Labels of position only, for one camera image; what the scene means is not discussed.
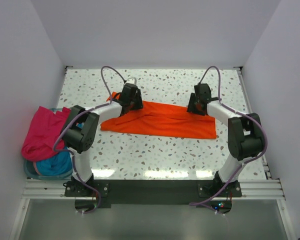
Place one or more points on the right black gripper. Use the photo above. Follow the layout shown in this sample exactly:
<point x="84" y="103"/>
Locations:
<point x="195" y="107"/>

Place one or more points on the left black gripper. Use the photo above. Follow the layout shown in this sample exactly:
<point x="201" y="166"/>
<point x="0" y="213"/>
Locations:
<point x="134" y="104"/>

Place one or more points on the orange t shirt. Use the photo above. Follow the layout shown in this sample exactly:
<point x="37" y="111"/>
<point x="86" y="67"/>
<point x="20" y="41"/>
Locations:
<point x="166" y="120"/>

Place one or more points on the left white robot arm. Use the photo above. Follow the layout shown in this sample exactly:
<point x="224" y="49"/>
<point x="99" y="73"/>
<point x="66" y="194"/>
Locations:
<point x="80" y="128"/>

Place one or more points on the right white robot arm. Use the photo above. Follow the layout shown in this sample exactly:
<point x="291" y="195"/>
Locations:
<point x="245" y="136"/>

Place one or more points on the pink t shirt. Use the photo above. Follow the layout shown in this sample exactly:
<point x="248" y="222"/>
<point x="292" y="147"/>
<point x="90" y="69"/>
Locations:
<point x="45" y="128"/>

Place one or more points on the blue t shirt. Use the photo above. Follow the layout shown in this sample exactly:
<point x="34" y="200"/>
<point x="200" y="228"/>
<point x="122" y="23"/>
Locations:
<point x="59" y="164"/>

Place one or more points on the teal plastic basket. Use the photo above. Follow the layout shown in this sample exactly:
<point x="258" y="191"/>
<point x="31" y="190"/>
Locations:
<point x="38" y="146"/>

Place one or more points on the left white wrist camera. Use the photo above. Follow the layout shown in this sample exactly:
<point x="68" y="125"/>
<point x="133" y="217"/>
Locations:
<point x="131" y="80"/>

